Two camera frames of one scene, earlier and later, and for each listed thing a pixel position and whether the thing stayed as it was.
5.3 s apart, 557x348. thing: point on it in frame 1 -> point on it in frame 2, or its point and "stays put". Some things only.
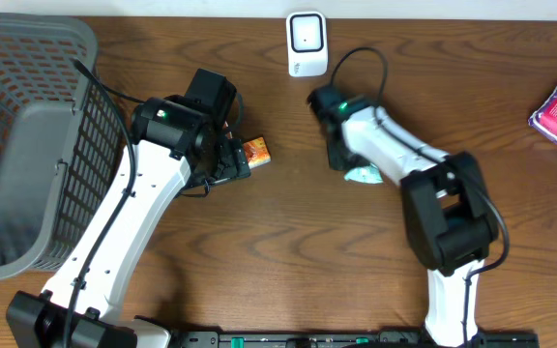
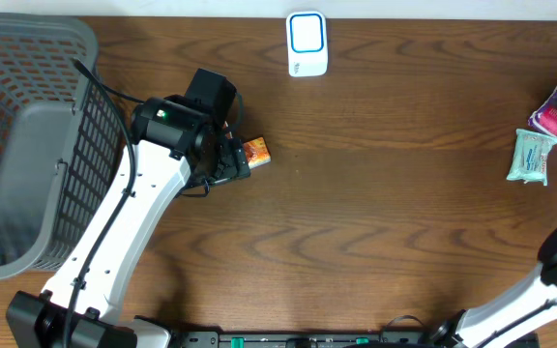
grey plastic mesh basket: (45, 143) stays put
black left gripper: (235, 160) stays put
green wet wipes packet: (365, 174) -> (530, 160)
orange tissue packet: (256, 152) stays put
